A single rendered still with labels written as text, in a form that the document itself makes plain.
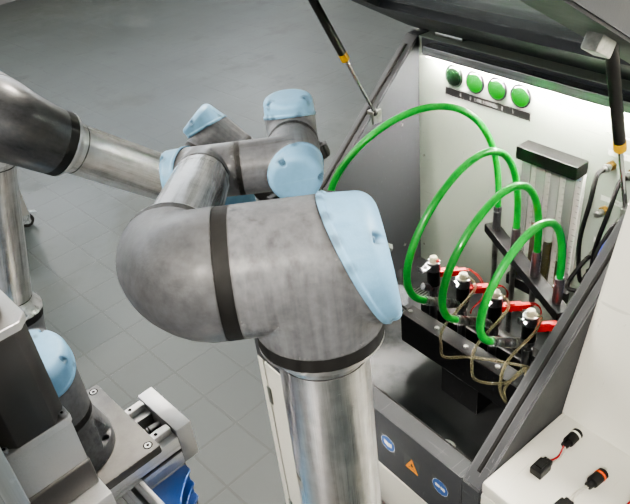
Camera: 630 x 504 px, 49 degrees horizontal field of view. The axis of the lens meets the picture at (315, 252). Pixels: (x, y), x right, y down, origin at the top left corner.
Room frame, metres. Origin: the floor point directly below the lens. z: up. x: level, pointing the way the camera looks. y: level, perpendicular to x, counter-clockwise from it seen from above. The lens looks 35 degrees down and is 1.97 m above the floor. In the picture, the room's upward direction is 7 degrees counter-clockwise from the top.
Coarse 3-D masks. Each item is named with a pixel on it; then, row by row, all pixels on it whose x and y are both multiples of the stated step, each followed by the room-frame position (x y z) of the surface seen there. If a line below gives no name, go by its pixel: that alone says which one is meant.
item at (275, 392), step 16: (272, 368) 1.23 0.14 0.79; (272, 384) 1.23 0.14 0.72; (272, 400) 1.24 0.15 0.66; (288, 432) 1.20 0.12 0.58; (288, 448) 1.21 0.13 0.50; (288, 464) 1.23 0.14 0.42; (288, 480) 1.24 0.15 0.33; (384, 480) 0.90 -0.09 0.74; (400, 480) 0.87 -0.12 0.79; (384, 496) 0.90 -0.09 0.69; (400, 496) 0.86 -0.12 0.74; (416, 496) 0.83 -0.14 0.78
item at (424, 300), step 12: (480, 156) 1.08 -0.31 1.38; (504, 156) 1.12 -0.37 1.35; (516, 168) 1.15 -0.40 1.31; (516, 180) 1.15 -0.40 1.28; (444, 192) 1.03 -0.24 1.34; (516, 192) 1.15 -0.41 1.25; (432, 204) 1.02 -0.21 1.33; (516, 204) 1.16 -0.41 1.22; (516, 216) 1.16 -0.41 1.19; (420, 228) 1.00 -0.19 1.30; (516, 228) 1.16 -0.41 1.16; (516, 240) 1.16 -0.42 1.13; (408, 252) 0.99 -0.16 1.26; (408, 264) 0.98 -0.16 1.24; (408, 276) 0.98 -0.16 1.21; (408, 288) 0.98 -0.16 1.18; (420, 300) 0.99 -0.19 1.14; (432, 300) 1.01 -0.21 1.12
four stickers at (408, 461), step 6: (384, 438) 0.89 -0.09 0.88; (384, 444) 0.90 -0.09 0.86; (390, 444) 0.88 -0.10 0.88; (390, 450) 0.88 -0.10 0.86; (408, 456) 0.84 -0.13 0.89; (408, 462) 0.84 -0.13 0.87; (414, 462) 0.83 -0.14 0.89; (408, 468) 0.84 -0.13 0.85; (414, 468) 0.83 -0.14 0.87; (432, 474) 0.79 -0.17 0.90; (432, 480) 0.79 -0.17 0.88; (438, 480) 0.78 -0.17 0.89; (432, 486) 0.79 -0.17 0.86; (438, 486) 0.78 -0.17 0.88; (444, 486) 0.77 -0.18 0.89; (438, 492) 0.78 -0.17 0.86; (444, 492) 0.77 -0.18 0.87
